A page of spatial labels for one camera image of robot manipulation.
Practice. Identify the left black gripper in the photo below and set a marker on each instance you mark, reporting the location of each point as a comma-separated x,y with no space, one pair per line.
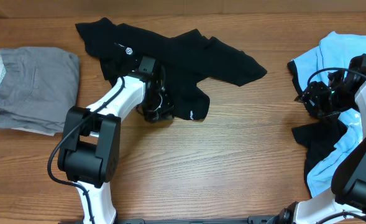
166,111

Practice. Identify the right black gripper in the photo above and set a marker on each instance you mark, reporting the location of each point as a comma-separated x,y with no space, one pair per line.
312,93

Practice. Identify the black polo shirt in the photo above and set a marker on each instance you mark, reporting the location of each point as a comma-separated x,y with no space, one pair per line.
184,61

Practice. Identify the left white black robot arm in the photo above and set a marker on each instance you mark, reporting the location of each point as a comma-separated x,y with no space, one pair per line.
87,156

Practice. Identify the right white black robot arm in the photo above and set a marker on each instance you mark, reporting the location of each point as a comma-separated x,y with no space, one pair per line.
346,197

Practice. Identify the black garment under blue shirt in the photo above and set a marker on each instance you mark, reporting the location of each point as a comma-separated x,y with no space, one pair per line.
318,138

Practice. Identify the light blue printed t-shirt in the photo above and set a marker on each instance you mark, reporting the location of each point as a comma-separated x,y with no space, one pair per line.
335,50

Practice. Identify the folded grey shirt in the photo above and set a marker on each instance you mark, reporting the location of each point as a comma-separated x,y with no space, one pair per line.
40,86

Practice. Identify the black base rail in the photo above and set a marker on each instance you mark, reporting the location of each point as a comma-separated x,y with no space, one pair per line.
261,219

